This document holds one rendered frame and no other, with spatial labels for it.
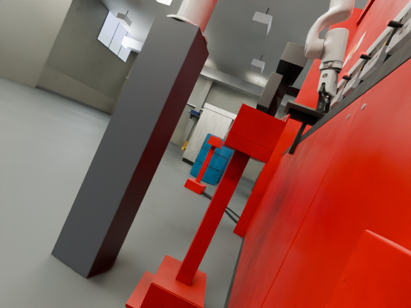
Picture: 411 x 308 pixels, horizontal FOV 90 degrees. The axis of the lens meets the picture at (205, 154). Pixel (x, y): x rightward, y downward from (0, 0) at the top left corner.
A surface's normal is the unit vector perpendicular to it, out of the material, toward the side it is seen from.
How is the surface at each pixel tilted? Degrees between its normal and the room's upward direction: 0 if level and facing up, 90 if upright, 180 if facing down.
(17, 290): 0
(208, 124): 90
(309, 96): 90
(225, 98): 90
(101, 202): 90
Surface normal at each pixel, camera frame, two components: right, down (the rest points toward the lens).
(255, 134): -0.06, 0.01
